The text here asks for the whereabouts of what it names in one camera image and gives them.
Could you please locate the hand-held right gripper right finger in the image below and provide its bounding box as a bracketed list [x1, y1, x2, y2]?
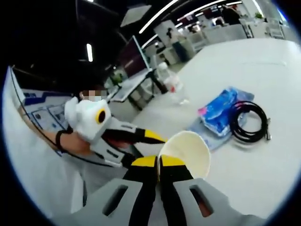
[159, 154, 237, 226]

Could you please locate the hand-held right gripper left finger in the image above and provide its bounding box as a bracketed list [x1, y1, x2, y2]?
[86, 155, 158, 226]

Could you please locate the white paper cup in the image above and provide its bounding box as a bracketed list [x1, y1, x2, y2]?
[157, 131, 212, 182]

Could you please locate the blue item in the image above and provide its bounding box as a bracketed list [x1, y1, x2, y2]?
[187, 89, 256, 152]

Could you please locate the clear plastic water bottle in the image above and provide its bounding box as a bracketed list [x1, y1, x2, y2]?
[157, 62, 189, 106]

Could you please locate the small blue tissue packet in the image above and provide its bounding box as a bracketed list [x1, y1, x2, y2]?
[198, 86, 238, 137]

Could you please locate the person's left hand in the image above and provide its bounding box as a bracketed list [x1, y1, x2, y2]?
[67, 131, 95, 157]

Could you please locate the black wristband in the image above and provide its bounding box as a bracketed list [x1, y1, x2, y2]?
[55, 129, 73, 152]

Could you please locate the blue white printed board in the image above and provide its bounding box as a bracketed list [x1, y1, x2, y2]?
[21, 89, 74, 132]

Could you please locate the side desk with black legs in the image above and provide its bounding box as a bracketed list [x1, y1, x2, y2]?
[109, 68, 165, 111]

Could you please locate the small green desk plant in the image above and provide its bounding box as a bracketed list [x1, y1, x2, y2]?
[112, 73, 124, 86]

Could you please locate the white table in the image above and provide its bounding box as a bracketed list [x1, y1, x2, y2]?
[84, 37, 299, 219]

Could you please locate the thin black cable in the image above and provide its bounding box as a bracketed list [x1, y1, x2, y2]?
[10, 67, 113, 168]

